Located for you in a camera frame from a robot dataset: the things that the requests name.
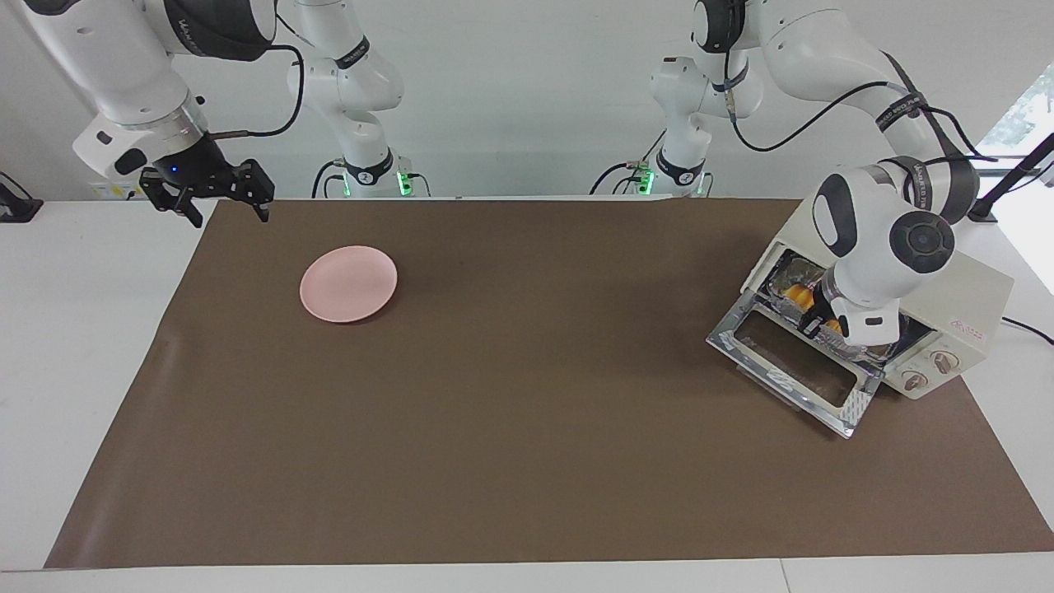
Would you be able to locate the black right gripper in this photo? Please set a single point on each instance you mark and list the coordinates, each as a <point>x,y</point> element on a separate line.
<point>193,165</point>

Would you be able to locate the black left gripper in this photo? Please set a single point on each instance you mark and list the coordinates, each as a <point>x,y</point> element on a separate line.
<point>822,301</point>

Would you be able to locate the yellow sliced bread loaf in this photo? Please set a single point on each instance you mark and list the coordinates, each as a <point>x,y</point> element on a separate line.
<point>797,295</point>

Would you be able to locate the silver foil baking tray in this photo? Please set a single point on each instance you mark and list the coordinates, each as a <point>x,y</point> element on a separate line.
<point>795,268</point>

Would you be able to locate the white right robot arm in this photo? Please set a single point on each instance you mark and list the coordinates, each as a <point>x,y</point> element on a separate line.
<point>115,66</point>

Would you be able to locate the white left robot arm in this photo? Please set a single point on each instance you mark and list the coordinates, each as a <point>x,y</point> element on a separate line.
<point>873,247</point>

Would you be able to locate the glass oven door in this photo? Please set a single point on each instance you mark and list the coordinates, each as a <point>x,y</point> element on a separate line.
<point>741,342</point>

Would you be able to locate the beige oven knob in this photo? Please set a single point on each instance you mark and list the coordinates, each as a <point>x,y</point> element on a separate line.
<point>944,362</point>
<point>916,381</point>

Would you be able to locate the cream toaster oven body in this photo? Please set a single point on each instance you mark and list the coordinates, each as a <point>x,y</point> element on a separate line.
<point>980,288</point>

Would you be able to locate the pink round plate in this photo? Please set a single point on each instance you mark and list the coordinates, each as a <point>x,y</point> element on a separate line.
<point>347,284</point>

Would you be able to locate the brown table mat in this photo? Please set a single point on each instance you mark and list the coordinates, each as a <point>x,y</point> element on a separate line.
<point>527,461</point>

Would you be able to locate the white wall socket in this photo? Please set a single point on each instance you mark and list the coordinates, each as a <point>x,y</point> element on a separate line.
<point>107,191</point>

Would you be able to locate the black clamp mount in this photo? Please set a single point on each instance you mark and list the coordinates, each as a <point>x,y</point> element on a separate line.
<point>16,206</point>

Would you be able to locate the black camera stand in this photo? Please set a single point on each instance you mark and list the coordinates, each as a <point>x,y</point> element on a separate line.
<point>1009,177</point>

